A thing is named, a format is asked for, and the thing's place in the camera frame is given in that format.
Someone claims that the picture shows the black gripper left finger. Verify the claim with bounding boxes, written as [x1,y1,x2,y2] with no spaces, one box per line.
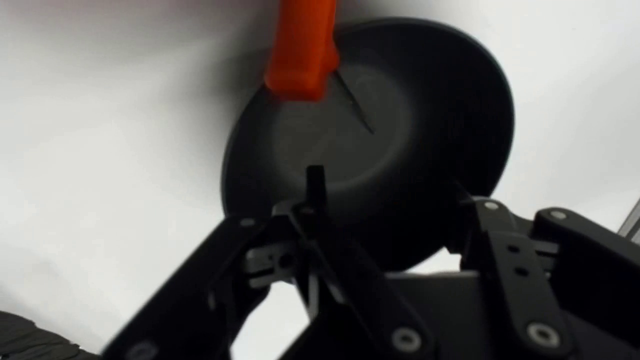
[102,164,436,360]

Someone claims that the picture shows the black bowl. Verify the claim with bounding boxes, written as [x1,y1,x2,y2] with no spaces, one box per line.
[220,16,516,272]

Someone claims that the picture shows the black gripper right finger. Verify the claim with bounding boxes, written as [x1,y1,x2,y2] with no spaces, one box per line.
[457,196,640,360]

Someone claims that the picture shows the red-orange marker-like object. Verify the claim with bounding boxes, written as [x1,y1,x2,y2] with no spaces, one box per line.
[264,0,341,102]

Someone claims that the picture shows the black ribbed hose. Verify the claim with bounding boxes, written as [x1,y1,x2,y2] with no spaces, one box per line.
[0,308,92,360]

